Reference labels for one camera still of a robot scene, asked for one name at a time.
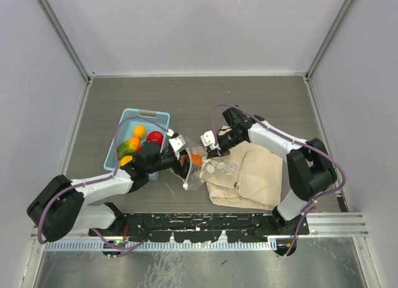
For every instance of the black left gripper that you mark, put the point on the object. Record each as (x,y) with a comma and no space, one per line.
(182,170)

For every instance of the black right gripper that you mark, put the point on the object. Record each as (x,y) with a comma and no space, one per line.
(218,152)

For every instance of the orange fake fruit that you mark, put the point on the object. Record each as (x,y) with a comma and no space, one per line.
(197,160)

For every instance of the clear polka dot zip bag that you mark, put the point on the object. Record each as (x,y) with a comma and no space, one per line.
(211,171)

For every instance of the red fake apple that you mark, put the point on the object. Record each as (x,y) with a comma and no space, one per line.
(155,136)

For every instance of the green fake fruit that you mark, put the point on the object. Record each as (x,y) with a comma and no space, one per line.
(128,147)

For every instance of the yellow fake lemon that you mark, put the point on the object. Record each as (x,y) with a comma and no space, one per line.
(139,132)

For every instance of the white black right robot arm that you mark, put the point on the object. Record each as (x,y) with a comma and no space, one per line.
(311,170)

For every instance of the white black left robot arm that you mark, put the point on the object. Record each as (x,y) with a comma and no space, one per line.
(66,205)

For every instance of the beige folded fabric garment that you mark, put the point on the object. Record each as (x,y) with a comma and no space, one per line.
(258,184)

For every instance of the light blue plastic basket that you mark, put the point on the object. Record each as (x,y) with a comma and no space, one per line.
(125,132)

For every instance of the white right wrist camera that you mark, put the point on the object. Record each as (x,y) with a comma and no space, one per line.
(208,140)

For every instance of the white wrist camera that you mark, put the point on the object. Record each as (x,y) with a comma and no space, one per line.
(208,140)
(177,143)

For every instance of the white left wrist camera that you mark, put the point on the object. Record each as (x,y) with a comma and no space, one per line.
(177,143)

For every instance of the black paint-chipped base rail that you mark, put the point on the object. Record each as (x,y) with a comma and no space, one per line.
(199,228)

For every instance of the aluminium frame rail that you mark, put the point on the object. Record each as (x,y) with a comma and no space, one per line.
(59,21)

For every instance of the light blue slotted cable duct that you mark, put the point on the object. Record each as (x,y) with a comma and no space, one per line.
(220,245)

